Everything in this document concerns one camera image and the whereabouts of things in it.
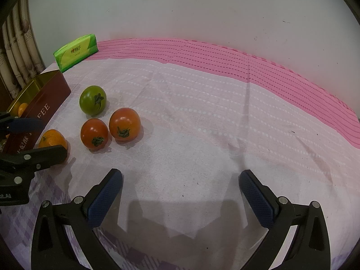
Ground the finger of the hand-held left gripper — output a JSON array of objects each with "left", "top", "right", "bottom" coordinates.
[
  {"left": 0, "top": 112, "right": 44, "bottom": 134},
  {"left": 0, "top": 145, "right": 68, "bottom": 185}
]

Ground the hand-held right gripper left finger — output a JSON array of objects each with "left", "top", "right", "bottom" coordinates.
[{"left": 31, "top": 169, "right": 123, "bottom": 270}]

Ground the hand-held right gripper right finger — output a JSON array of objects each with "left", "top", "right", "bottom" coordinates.
[{"left": 238, "top": 169, "right": 331, "bottom": 270}]

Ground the gold and red tin box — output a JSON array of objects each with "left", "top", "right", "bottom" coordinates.
[{"left": 6, "top": 70, "right": 72, "bottom": 155}]

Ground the small red tomato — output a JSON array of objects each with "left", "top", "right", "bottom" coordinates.
[{"left": 80, "top": 119, "right": 109, "bottom": 150}]

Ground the green tomato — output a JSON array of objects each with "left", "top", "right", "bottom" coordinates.
[{"left": 79, "top": 85, "right": 107, "bottom": 116}]

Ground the large red tomato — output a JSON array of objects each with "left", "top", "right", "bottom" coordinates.
[{"left": 109, "top": 107, "right": 141, "bottom": 142}]

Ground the beige patterned curtain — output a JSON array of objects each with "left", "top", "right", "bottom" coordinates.
[{"left": 0, "top": 0, "right": 46, "bottom": 102}]

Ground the green tissue pack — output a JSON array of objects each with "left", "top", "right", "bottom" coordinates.
[{"left": 54, "top": 34, "right": 98, "bottom": 73}]

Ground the purple checked pink tablecloth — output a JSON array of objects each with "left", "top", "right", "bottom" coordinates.
[{"left": 0, "top": 37, "right": 360, "bottom": 270}]

